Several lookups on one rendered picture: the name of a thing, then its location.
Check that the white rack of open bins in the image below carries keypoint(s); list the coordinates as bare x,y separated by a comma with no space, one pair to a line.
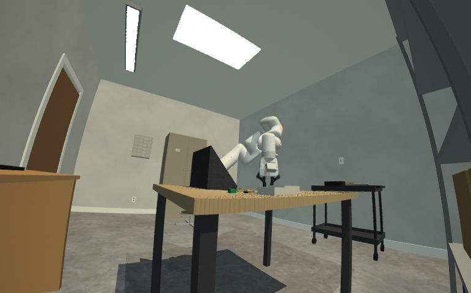
278,190

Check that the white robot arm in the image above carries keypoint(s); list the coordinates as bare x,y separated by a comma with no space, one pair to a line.
264,143

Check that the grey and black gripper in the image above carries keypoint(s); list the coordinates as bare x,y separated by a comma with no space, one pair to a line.
262,170

